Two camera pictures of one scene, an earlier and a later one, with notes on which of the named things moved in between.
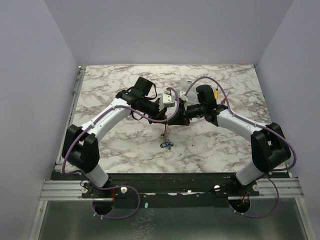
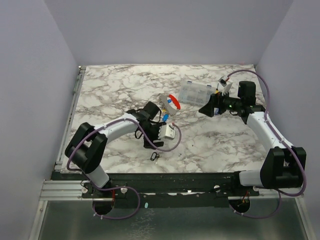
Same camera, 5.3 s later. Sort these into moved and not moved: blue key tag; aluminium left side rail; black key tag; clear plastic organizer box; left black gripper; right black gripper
Moved: right black gripper; blue key tag; black key tag; left black gripper
Not moved: aluminium left side rail; clear plastic organizer box
